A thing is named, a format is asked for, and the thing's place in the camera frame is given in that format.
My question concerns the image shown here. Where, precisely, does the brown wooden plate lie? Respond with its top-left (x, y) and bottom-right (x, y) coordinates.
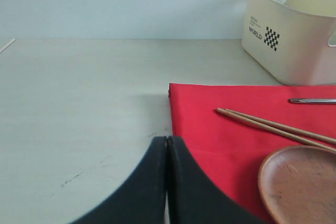
top-left (258, 145), bottom-right (335, 223)

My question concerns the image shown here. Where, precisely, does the wooden chopstick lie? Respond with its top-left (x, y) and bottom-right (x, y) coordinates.
top-left (216, 108), bottom-right (336, 154)
top-left (225, 108), bottom-right (336, 145)

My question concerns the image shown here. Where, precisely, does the silver table knife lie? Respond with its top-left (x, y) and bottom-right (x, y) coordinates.
top-left (289, 98), bottom-right (336, 105)

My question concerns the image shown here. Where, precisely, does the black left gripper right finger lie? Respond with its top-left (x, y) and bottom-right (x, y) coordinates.
top-left (167, 136), bottom-right (263, 223)

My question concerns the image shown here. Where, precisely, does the cream plastic storage bin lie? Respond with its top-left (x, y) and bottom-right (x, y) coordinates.
top-left (241, 0), bottom-right (335, 86)

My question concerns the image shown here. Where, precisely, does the red table cloth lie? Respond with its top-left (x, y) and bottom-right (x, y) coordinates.
top-left (169, 83), bottom-right (335, 223)

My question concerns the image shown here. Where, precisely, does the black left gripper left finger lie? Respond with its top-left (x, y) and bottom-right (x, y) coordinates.
top-left (73, 136), bottom-right (167, 223)

